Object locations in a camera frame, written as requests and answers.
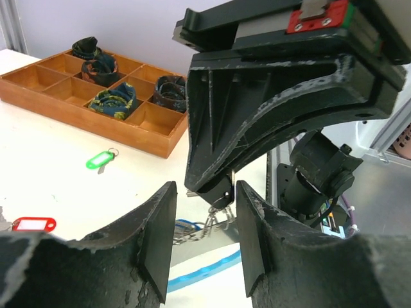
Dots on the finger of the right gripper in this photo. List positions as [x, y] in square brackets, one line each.
[219, 192]

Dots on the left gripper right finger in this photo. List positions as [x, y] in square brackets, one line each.
[288, 264]

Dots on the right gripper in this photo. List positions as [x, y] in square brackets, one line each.
[290, 81]

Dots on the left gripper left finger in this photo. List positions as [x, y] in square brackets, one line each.
[124, 264]

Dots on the blue handled key organiser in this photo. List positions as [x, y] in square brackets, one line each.
[192, 239]

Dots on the red tag key bunch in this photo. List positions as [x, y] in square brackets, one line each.
[25, 220]

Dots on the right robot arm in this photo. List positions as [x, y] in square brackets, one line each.
[321, 169]

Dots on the black fabric bundle bottom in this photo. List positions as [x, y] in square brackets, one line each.
[170, 92]

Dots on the black fabric bundle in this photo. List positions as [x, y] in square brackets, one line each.
[102, 70]
[86, 48]
[170, 92]

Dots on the floral fabric bundle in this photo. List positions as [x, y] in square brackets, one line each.
[119, 102]

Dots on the wooden compartment tray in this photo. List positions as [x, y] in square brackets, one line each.
[54, 87]

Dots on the black fabric bundle top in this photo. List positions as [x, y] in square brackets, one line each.
[86, 48]

